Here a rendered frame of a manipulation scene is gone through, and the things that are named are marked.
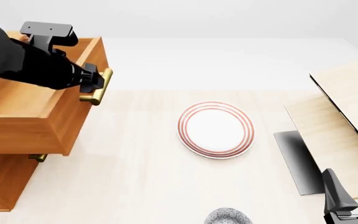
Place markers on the white plate with red rings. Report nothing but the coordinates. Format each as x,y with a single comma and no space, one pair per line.
214,129

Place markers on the wooden drawer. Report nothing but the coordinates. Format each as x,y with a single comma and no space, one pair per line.
26,112

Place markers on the pale wooden box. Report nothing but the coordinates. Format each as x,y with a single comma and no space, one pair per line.
331,121

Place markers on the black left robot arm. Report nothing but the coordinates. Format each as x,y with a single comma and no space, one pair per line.
17,60

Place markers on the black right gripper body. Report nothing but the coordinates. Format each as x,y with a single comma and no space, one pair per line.
353,219

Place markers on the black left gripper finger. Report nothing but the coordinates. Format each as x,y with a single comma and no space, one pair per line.
100,80

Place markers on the grey patterned bowl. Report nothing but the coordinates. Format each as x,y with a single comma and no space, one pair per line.
227,217

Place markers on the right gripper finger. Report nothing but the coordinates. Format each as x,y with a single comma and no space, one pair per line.
337,196

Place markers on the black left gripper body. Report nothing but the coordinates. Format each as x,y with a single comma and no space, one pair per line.
88,77

